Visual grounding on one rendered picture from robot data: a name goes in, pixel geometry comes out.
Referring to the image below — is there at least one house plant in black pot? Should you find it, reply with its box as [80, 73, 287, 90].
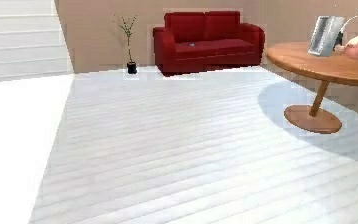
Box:
[114, 13, 139, 75]

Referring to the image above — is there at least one red sofa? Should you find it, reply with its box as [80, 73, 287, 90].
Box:
[152, 10, 266, 77]

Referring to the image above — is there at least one pink peach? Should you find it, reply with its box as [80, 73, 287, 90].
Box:
[335, 34, 358, 60]

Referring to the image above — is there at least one round wooden pedestal table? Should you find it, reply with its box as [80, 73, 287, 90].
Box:
[264, 41, 358, 135]

